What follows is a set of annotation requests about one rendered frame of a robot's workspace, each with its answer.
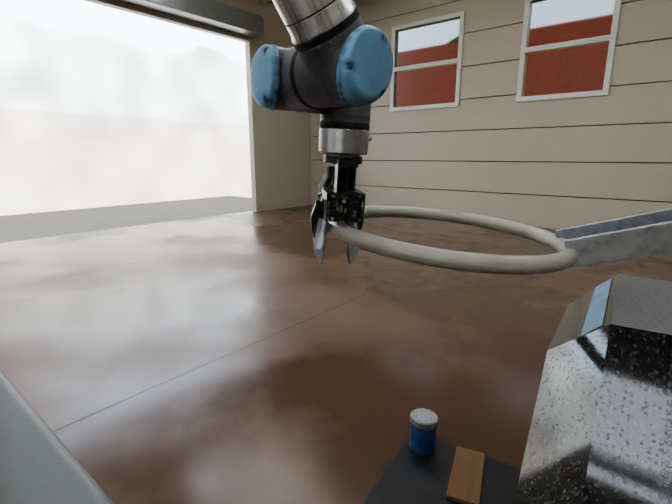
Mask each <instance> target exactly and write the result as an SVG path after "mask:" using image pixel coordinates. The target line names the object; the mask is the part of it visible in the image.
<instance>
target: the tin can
mask: <svg viewBox="0 0 672 504"><path fill-rule="evenodd" d="M437 424H438V417H437V415H436V414H435V413H434V412H433V411H431V410H429V409H426V408H418V409H415V410H413V411H412V412H411V414H410V439H409V446H410V448H411V449H412V450H413V451H414V452H416V453H418V454H421V455H428V454H431V453H433V452H434V451H435V449H436V436H437Z"/></svg>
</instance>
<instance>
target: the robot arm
mask: <svg viewBox="0 0 672 504"><path fill-rule="evenodd" d="M272 1H273V3H274V5H275V7H276V9H277V11H278V13H279V15H280V17H281V18H282V20H283V22H284V24H285V26H286V28H287V30H288V32H289V34H290V36H291V42H292V44H293V45H294V47H291V48H283V47H279V46H276V45H275V44H272V45H268V44H265V45H262V46H261V47H260V48H259V49H258V50H257V52H256V53H255V56H254V58H253V62H252V67H251V89H252V93H253V97H254V99H255V101H256V102H257V104H258V105H259V106H260V107H262V108H267V109H270V110H272V111H274V110H285V111H296V112H306V113H316V114H320V128H319V152H321V153H326V154H324V161H323V162H327V163H334V164H333V166H328V167H327V169H326V171H325V173H324V175H323V177H322V178H321V180H320V182H319V184H318V186H317V190H318V198H320V200H315V205H314V207H313V209H312V212H311V219H310V220H311V229H312V236H313V243H314V250H315V254H316V257H317V259H318V261H319V264H322V260H323V256H324V246H325V244H326V241H325V237H326V235H327V234H328V232H329V231H330V226H331V225H330V224H329V223H328V221H327V218H328V220H329V222H335V221H346V222H345V223H346V224H347V225H349V226H351V227H353V228H356V229H358V230H361V228H362V225H363V222H364V209H365V196H366V194H365V193H363V192H361V191H360V190H358V189H355V179H356V168H358V164H362V157H361V156H360V155H366V154H368V141H371V140H372V137H371V136H369V129H370V116H371V103H374V102H375V101H377V100H378V99H379V98H381V96H382V95H383V94H384V93H385V91H386V90H387V88H388V86H389V83H390V81H391V77H392V72H393V54H392V49H391V46H390V43H389V41H388V39H387V37H386V36H385V34H384V33H383V32H382V31H381V30H380V29H378V28H376V27H374V26H372V25H364V24H363V21H362V19H361V16H360V14H359V12H358V10H357V7H356V5H355V3H354V2H353V1H352V0H272ZM362 201H363V208H362Z"/></svg>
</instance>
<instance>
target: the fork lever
mask: <svg viewBox="0 0 672 504"><path fill-rule="evenodd" d="M555 234H556V238H560V237H562V238H566V240H564V246H565V249H568V248H569V249H574V250H575V251H577V253H578V256H579V258H578V260H577V262H576V263H575V264H574V265H573V266H571V267H577V266H583V265H590V264H596V263H603V262H609V261H616V260H622V259H629V258H635V257H642V256H648V255H655V254H661V253H667V252H672V208H668V209H663V210H658V211H652V212H647V213H642V214H636V215H631V216H626V217H621V218H615V219H610V220H605V221H599V222H594V223H589V224H583V225H578V226H573V227H567V228H562V229H557V230H555Z"/></svg>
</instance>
